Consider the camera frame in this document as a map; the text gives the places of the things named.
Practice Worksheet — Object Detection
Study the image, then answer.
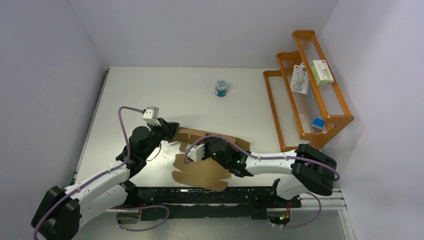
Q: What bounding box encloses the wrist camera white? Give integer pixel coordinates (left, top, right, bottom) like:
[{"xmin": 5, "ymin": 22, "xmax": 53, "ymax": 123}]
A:
[
  {"xmin": 142, "ymin": 106, "xmax": 161, "ymax": 126},
  {"xmin": 185, "ymin": 143, "xmax": 205, "ymax": 162}
]

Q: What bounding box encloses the small blue white box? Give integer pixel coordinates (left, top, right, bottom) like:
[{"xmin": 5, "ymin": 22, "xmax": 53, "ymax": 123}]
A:
[{"xmin": 311, "ymin": 117, "xmax": 325, "ymax": 132}]

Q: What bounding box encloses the white green product box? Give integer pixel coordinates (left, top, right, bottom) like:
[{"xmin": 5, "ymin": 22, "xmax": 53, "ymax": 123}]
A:
[{"xmin": 310, "ymin": 59, "xmax": 334, "ymax": 86}]

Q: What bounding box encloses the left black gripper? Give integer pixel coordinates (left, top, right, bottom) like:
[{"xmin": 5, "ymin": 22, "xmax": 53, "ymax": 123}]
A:
[{"xmin": 142, "ymin": 117, "xmax": 180, "ymax": 158}]

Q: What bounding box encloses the brown cardboard box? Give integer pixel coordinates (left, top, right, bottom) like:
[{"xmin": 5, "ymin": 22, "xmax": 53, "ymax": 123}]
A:
[{"xmin": 171, "ymin": 127, "xmax": 232, "ymax": 191}]

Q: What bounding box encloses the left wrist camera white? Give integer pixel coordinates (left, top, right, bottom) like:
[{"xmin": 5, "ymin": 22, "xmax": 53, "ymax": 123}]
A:
[{"xmin": 142, "ymin": 106, "xmax": 161, "ymax": 126}]

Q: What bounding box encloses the orange wooden rack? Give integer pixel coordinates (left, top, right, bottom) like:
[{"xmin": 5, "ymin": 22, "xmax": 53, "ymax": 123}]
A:
[{"xmin": 263, "ymin": 30, "xmax": 354, "ymax": 152}]

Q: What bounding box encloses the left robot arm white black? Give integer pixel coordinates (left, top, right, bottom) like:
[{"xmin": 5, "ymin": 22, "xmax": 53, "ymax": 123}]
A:
[{"xmin": 31, "ymin": 118, "xmax": 180, "ymax": 240}]

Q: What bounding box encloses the white blister package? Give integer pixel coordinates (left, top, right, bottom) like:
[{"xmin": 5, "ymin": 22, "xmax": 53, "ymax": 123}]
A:
[{"xmin": 290, "ymin": 62, "xmax": 309, "ymax": 95}]

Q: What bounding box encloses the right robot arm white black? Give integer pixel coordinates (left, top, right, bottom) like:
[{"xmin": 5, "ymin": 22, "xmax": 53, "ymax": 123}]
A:
[{"xmin": 192, "ymin": 135, "xmax": 340, "ymax": 207}]

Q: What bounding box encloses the blue white round tin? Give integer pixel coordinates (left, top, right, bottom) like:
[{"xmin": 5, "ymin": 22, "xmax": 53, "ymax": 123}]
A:
[{"xmin": 215, "ymin": 79, "xmax": 228, "ymax": 97}]

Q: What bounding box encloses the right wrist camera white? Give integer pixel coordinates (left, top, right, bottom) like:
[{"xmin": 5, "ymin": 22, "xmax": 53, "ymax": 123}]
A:
[{"xmin": 185, "ymin": 143, "xmax": 205, "ymax": 162}]

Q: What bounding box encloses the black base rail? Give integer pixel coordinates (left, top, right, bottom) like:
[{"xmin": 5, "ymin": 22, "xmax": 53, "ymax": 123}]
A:
[{"xmin": 117, "ymin": 186, "xmax": 301, "ymax": 220}]

